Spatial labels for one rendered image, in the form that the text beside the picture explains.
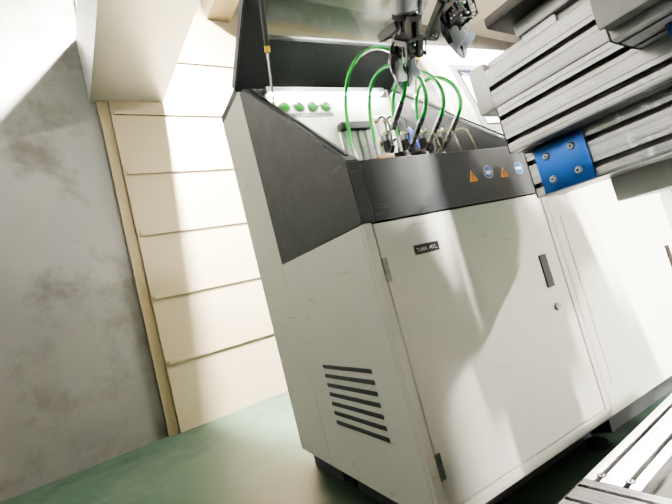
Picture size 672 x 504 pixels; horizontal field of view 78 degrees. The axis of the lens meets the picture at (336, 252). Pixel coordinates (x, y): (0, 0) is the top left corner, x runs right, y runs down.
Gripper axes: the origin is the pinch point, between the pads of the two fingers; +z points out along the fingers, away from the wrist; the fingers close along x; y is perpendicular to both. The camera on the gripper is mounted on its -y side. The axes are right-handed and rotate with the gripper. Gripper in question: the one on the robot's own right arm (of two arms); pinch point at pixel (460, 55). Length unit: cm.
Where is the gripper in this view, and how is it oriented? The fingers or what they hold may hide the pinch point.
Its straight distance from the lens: 141.6
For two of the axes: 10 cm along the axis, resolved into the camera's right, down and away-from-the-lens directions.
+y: 4.5, -2.0, -8.7
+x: 8.6, -1.8, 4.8
